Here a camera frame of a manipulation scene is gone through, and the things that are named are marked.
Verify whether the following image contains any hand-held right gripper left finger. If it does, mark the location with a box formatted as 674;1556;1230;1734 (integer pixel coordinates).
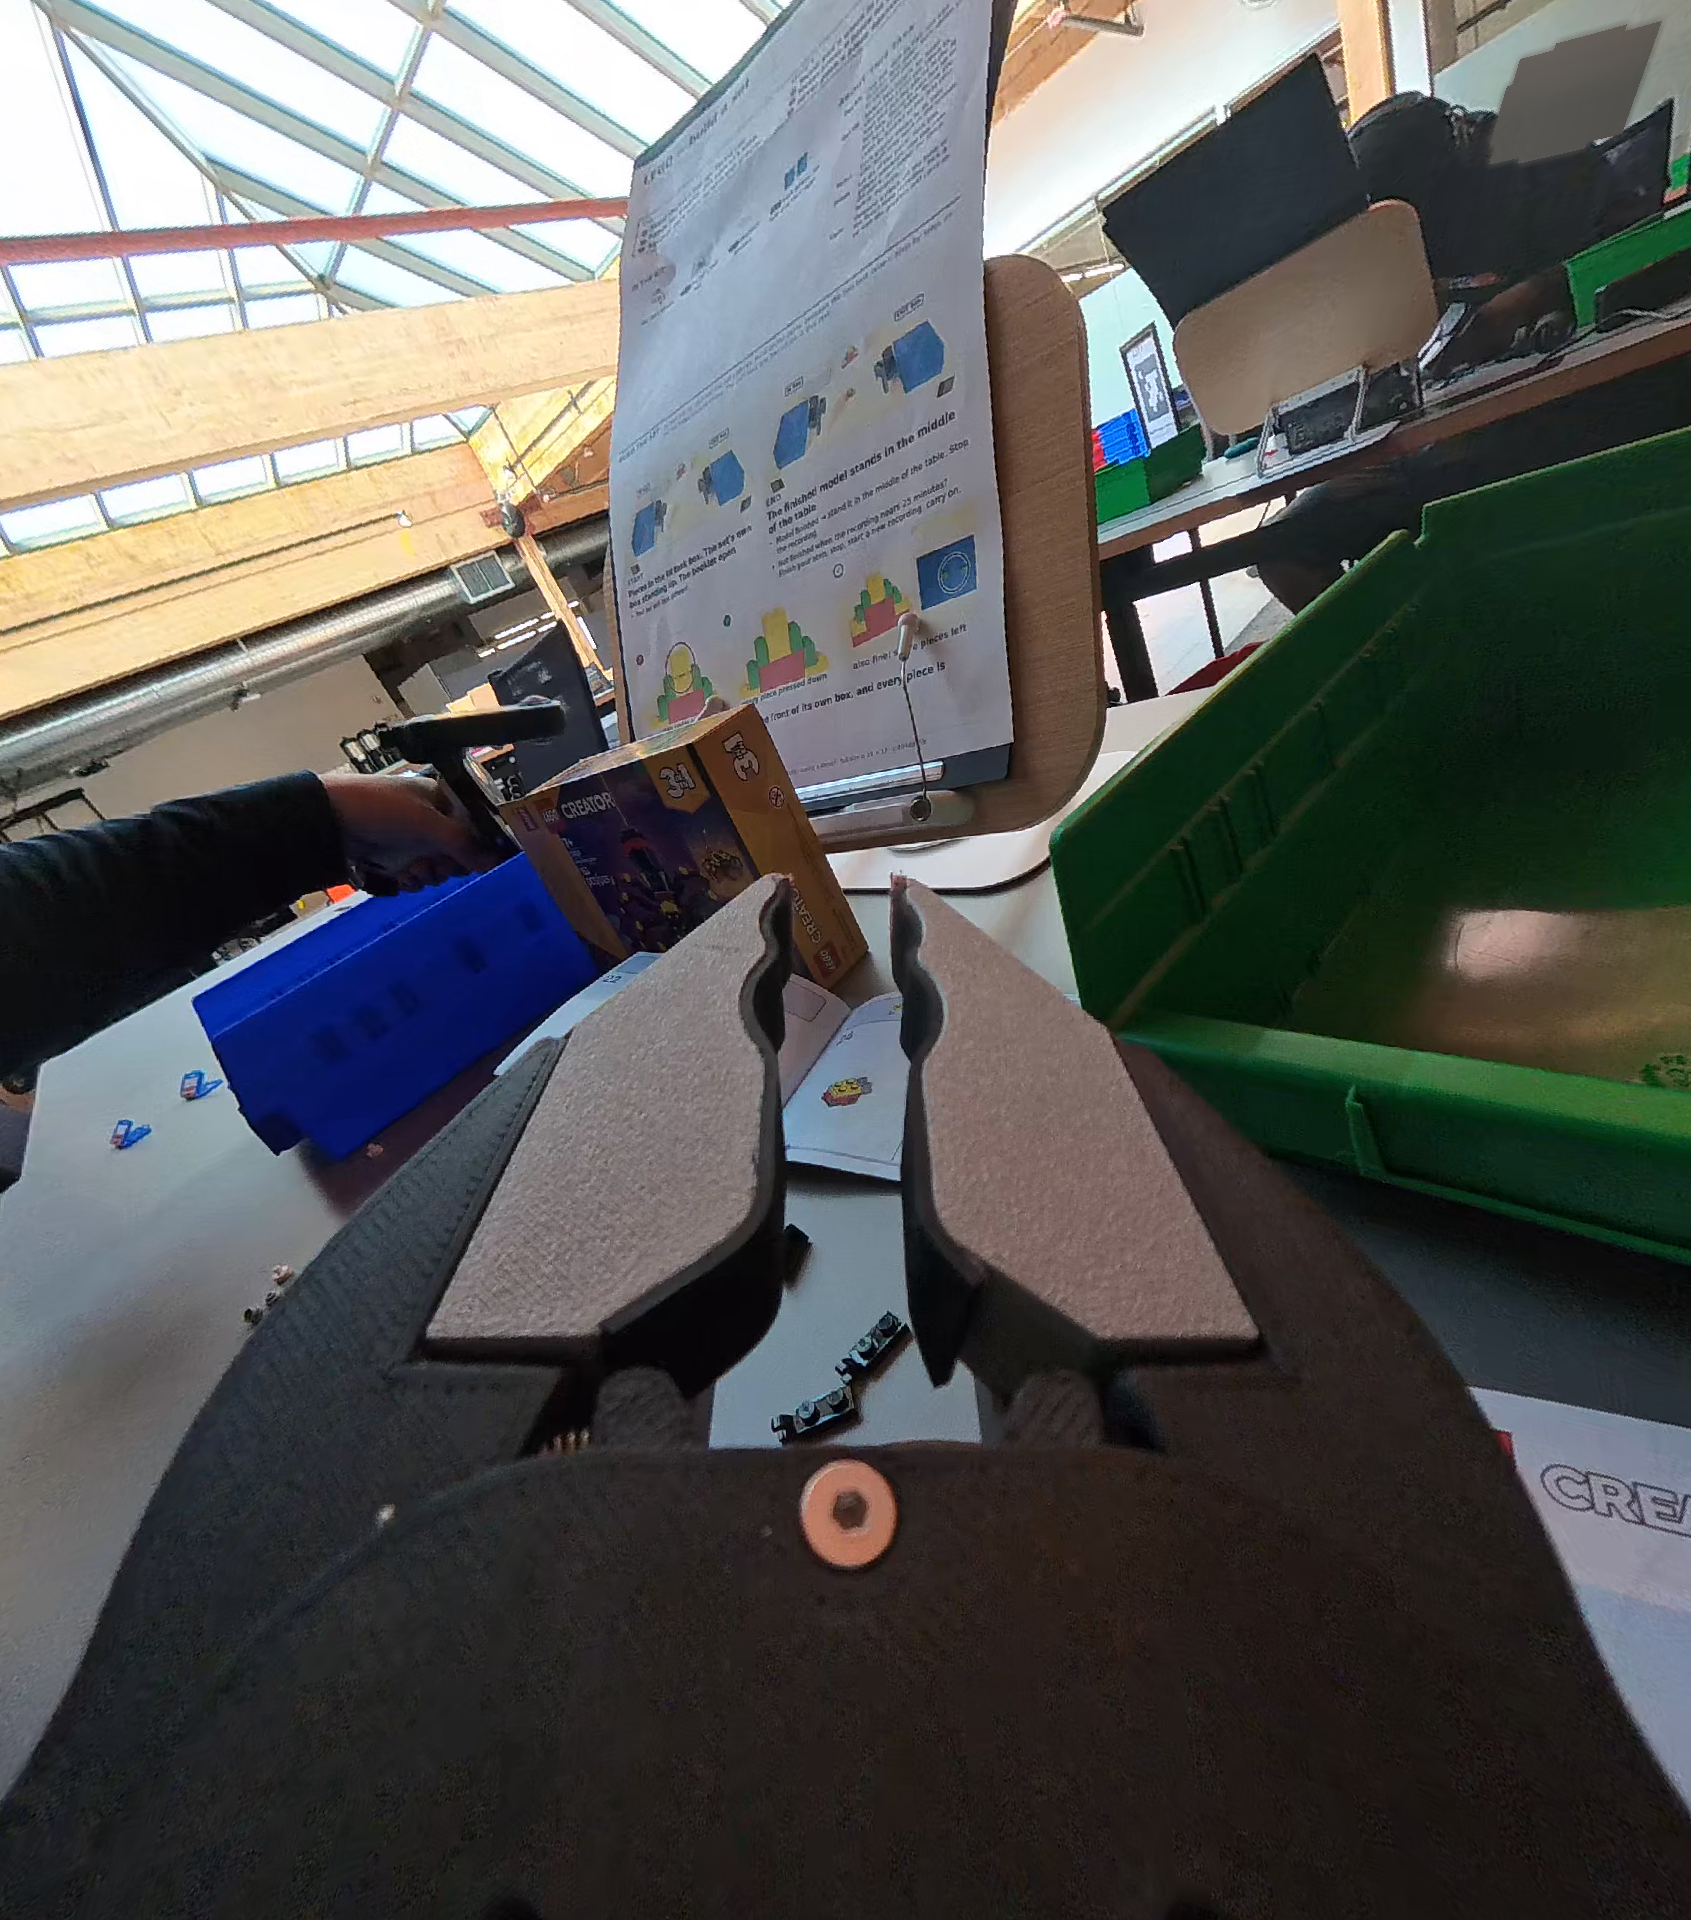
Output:
422;876;798;1395

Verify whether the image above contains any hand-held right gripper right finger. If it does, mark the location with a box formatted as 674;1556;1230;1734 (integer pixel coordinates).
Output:
888;878;1262;1392

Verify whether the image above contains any blue plastic storage bin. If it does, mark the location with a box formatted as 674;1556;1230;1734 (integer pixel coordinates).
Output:
192;852;610;1160

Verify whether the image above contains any person's left forearm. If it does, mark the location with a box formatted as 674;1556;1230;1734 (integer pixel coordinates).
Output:
0;770;350;1146

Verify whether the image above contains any white lego instruction booklet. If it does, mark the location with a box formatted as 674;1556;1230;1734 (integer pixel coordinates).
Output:
492;973;926;1182

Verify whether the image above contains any yellow purple lego box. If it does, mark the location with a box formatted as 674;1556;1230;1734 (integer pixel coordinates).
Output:
498;703;872;996

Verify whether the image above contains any person's left hand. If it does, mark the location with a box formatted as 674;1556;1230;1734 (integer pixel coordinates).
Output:
320;768;506;901

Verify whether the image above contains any printed instruction sheet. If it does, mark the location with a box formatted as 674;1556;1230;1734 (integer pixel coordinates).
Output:
608;0;1016;787

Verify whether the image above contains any red ceiling pipe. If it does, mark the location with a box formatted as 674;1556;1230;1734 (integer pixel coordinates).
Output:
0;194;632;279

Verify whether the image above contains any green plastic storage bin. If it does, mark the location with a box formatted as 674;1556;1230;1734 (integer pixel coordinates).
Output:
1050;392;1691;1297

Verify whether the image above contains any wooden document stand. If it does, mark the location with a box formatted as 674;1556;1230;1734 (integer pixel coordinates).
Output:
602;253;1112;891

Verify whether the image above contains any small green bin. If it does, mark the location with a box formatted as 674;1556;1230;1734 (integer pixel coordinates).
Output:
1094;425;1210;525

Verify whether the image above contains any wooden back chair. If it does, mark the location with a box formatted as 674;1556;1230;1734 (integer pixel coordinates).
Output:
1172;199;1442;440

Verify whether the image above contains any grey ventilation duct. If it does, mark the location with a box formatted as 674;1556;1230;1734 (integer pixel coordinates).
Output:
0;522;614;787

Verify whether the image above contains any metal page holder chain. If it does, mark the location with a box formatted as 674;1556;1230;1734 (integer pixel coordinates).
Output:
888;607;940;822

